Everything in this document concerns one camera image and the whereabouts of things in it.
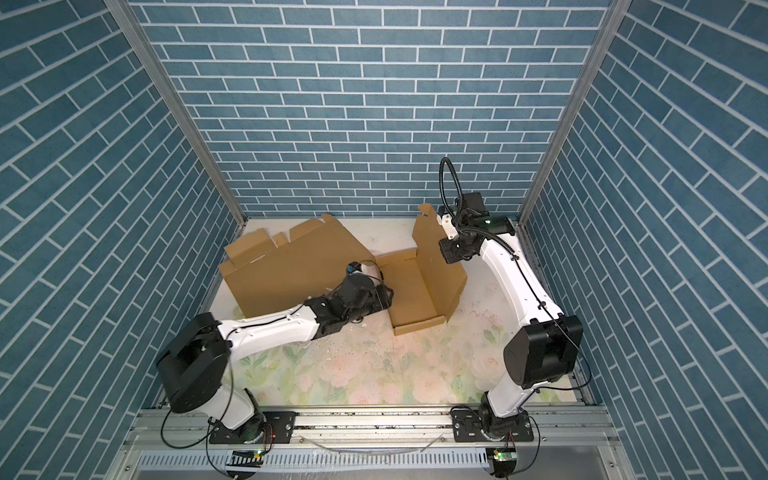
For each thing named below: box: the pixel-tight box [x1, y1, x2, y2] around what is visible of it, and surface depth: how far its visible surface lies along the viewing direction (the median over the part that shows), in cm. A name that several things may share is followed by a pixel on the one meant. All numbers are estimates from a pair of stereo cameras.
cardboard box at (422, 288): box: [375, 203, 468, 336], surface depth 93 cm
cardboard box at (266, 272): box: [218, 214, 375, 319], surface depth 113 cm
